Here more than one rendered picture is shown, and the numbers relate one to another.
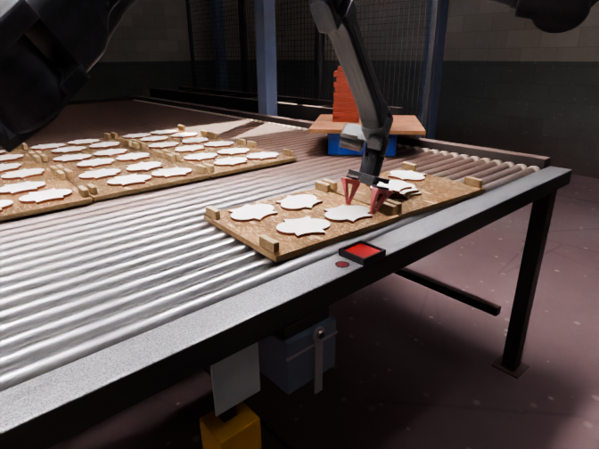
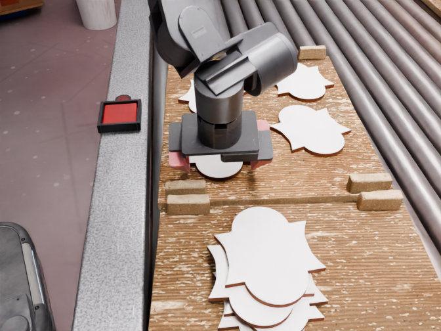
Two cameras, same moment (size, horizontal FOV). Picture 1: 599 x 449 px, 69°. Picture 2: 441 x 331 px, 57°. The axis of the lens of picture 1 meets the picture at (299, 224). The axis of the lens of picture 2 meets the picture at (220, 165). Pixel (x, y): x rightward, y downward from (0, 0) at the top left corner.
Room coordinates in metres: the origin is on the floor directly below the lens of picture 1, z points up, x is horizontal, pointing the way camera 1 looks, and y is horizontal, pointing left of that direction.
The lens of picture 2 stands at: (1.41, -0.54, 1.38)
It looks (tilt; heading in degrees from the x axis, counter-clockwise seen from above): 44 degrees down; 125
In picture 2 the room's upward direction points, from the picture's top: straight up
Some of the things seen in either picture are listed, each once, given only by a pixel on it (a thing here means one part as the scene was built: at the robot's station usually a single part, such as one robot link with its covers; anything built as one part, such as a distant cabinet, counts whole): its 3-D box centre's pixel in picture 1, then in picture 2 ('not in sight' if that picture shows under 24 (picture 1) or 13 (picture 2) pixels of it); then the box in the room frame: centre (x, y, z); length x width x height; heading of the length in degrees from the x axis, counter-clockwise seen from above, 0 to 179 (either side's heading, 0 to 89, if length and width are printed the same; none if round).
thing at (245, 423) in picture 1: (228, 402); not in sight; (0.64, 0.14, 0.74); 0.09 x 0.08 x 0.24; 131
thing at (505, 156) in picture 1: (252, 119); not in sight; (3.24, 0.34, 0.90); 4.04 x 0.06 x 0.10; 41
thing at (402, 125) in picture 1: (366, 123); not in sight; (2.15, -0.33, 1.03); 0.50 x 0.50 x 0.02; 81
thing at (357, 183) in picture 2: (323, 186); (369, 182); (1.35, -0.08, 0.95); 0.06 x 0.02 x 0.03; 38
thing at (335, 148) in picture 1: (362, 138); not in sight; (2.08, -0.30, 0.97); 0.31 x 0.31 x 0.10; 81
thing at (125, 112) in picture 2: (362, 253); (120, 115); (0.90, -0.14, 0.92); 0.06 x 0.06 x 0.01; 41
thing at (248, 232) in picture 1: (300, 217); (260, 117); (1.12, 0.00, 0.93); 0.41 x 0.35 x 0.02; 128
